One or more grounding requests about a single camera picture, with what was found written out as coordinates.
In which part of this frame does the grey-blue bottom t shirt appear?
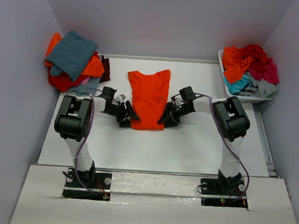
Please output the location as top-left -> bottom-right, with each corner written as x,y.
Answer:
66,78 -> 100,97

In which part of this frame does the white laundry basket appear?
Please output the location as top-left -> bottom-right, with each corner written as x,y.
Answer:
214,48 -> 277,105

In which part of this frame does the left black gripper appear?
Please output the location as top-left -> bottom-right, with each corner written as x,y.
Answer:
103,99 -> 141,129

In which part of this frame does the magenta crumpled t shirt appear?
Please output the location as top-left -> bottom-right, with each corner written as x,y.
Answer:
247,59 -> 280,85

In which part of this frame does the pink folded t shirt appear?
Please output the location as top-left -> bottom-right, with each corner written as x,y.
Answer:
80,77 -> 90,85

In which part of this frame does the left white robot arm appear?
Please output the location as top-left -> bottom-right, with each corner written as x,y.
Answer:
54,87 -> 141,187

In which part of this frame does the cyan crumpled t shirt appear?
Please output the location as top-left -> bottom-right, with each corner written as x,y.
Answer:
223,74 -> 251,95

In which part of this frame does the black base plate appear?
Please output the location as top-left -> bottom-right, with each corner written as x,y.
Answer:
196,178 -> 248,209
62,168 -> 112,201

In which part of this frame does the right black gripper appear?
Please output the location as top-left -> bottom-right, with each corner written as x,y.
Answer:
157,101 -> 192,130

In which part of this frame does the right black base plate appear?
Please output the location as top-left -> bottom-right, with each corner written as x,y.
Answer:
196,178 -> 248,209

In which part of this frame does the teal folded t shirt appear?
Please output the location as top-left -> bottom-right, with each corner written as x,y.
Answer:
46,30 -> 98,82

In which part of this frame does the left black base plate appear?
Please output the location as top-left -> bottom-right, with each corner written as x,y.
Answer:
62,168 -> 112,201

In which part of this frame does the red crumpled t shirt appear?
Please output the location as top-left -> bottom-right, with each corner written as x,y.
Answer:
242,44 -> 270,72

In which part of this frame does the grey crumpled t shirt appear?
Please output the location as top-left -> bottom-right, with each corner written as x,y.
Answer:
239,72 -> 277,99

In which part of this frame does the red folded t shirt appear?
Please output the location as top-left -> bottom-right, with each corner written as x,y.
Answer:
48,73 -> 89,93

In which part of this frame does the dark maroon t shirt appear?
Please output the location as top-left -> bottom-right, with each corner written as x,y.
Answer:
99,55 -> 110,83

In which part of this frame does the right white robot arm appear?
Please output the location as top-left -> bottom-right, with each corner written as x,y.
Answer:
158,86 -> 250,196

